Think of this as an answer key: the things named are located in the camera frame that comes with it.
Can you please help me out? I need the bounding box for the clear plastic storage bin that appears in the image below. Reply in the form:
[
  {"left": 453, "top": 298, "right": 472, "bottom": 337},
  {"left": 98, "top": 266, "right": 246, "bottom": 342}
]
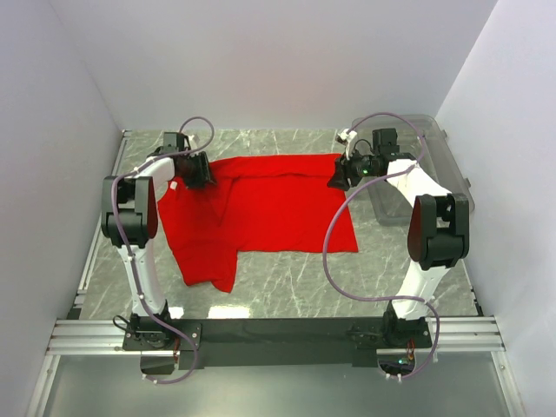
[{"left": 349, "top": 115, "right": 474, "bottom": 227}]

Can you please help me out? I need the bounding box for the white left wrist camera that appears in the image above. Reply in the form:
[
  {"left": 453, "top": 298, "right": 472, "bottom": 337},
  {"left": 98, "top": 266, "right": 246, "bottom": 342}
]
[{"left": 186, "top": 134, "right": 201, "bottom": 150}]

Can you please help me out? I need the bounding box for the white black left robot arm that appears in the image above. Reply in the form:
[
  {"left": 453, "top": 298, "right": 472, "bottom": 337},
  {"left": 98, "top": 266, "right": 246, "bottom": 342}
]
[{"left": 101, "top": 132, "right": 215, "bottom": 350}]

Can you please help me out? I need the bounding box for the red t shirt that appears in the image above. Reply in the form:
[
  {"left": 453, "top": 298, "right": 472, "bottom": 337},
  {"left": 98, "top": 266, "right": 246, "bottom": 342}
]
[{"left": 158, "top": 154, "right": 358, "bottom": 293}]

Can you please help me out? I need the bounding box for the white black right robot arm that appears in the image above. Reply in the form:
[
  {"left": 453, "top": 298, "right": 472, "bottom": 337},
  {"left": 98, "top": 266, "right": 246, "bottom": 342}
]
[{"left": 328, "top": 128, "right": 470, "bottom": 346}]

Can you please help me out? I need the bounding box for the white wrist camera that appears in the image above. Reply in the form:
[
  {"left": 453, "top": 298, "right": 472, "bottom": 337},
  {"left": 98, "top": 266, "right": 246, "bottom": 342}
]
[
  {"left": 335, "top": 129, "right": 357, "bottom": 147},
  {"left": 186, "top": 134, "right": 201, "bottom": 150}
]

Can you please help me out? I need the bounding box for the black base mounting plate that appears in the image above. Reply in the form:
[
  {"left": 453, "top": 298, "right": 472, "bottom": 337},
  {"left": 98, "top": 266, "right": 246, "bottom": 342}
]
[{"left": 122, "top": 317, "right": 433, "bottom": 370}]

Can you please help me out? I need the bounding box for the aluminium front frame rail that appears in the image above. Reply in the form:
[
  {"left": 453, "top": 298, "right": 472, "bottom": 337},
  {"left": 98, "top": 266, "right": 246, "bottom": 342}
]
[{"left": 46, "top": 317, "right": 505, "bottom": 355}]

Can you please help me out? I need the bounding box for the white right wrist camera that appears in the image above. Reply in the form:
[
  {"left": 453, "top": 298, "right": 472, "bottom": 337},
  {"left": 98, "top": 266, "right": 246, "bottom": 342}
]
[{"left": 335, "top": 129, "right": 357, "bottom": 147}]

